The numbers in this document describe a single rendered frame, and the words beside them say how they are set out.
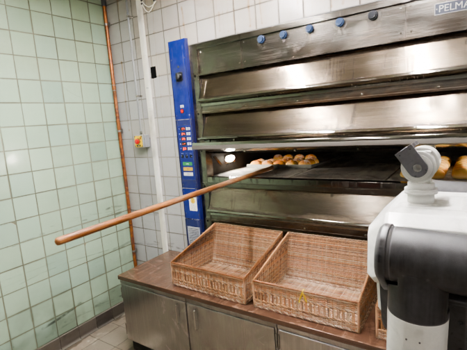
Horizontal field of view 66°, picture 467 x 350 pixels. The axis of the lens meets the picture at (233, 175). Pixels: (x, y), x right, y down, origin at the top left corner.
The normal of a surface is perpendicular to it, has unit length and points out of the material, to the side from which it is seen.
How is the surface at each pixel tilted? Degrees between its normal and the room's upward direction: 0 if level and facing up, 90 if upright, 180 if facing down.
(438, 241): 26
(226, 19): 90
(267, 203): 70
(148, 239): 90
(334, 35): 90
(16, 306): 90
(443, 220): 41
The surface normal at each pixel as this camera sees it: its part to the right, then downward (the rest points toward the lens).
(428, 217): -0.42, -0.63
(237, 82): -0.54, -0.18
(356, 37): -0.55, 0.17
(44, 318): 0.83, 0.02
